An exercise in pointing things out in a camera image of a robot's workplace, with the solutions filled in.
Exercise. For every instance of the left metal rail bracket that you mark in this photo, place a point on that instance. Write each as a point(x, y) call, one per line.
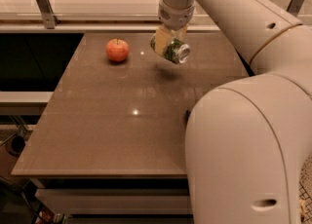
point(49, 19)

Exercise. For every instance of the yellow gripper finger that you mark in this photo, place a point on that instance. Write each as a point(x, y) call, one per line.
point(180, 34)
point(163, 36)

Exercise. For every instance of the wire basket with items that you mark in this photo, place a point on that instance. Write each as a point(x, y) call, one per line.
point(305, 202)

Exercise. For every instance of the dark round bin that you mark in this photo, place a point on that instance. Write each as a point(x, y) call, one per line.
point(15, 145)

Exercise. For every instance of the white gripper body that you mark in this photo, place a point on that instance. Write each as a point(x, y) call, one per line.
point(175, 16)

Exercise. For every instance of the blue snack bar wrapper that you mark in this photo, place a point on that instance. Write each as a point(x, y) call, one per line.
point(187, 115)

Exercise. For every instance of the red apple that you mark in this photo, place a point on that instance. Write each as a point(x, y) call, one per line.
point(117, 50)

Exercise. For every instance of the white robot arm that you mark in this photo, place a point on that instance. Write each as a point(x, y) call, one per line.
point(246, 141)

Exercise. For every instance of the green soda can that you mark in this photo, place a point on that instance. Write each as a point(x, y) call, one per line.
point(175, 51)

